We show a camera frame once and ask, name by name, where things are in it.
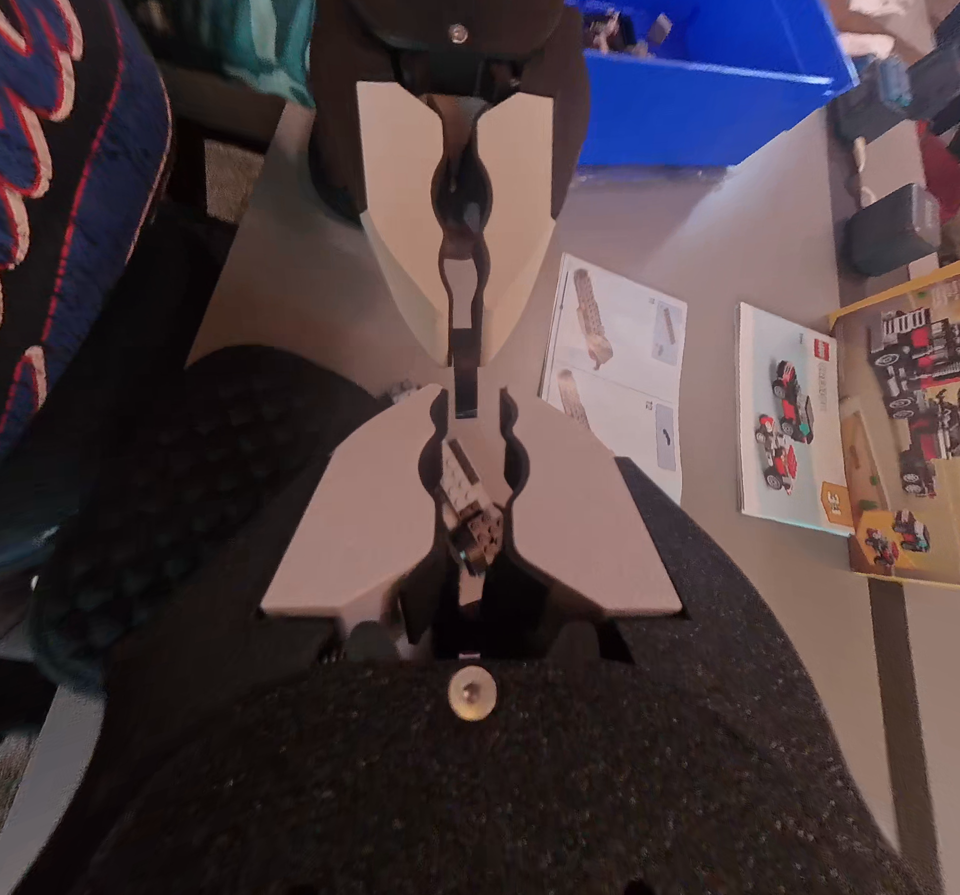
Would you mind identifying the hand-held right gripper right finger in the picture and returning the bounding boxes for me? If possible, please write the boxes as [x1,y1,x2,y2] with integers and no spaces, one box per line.
[498,385,685,620]

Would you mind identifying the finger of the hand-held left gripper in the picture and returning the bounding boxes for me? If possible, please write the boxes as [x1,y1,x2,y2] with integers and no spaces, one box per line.
[354,79,470,371]
[453,88,558,370]

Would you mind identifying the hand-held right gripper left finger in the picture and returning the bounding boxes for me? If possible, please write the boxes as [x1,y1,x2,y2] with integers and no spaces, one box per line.
[258,382,451,649]

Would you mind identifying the partly built grey lego model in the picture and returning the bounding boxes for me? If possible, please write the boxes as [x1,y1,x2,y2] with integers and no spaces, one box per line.
[435,437,507,581]

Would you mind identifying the blue plastic bin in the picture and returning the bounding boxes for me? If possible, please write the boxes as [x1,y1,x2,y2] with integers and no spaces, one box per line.
[551,0,860,170]

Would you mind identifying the yellow lego box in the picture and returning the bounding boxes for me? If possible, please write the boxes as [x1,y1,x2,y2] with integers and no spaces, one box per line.
[828,265,960,589]

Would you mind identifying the open instruction booklet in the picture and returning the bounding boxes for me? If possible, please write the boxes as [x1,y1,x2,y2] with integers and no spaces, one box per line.
[537,252,689,506]

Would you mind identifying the teal cloth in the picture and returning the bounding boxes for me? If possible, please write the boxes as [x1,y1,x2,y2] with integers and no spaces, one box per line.
[217,0,320,109]

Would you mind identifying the closed instruction booklet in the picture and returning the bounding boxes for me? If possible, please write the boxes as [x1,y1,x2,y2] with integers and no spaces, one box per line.
[735,301,856,538]

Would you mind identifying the person's patterned shirt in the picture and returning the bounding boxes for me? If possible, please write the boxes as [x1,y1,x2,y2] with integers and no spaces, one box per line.
[0,0,174,454]

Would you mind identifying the dark grey box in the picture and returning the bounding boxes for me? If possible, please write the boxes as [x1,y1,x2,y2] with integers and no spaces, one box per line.
[847,182,942,277]

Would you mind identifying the dark blurred device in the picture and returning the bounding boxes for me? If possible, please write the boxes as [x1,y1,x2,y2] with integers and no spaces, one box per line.
[828,47,960,148]

